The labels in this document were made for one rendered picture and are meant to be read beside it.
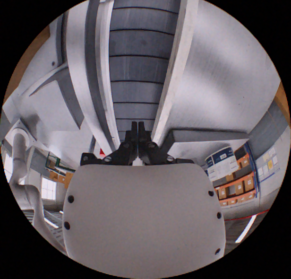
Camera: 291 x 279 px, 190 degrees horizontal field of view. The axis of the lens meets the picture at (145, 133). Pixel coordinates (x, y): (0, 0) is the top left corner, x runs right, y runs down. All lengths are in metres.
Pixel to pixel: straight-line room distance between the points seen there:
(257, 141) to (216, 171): 4.05
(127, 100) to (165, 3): 0.17
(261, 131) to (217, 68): 4.32
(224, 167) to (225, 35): 0.51
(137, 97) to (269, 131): 4.48
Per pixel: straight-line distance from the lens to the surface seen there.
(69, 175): 2.21
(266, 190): 4.82
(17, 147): 0.67
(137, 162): 0.31
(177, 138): 0.29
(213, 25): 0.24
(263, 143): 4.48
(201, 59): 0.22
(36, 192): 0.55
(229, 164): 0.54
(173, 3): 0.16
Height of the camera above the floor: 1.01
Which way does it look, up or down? 36 degrees down
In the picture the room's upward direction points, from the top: 176 degrees clockwise
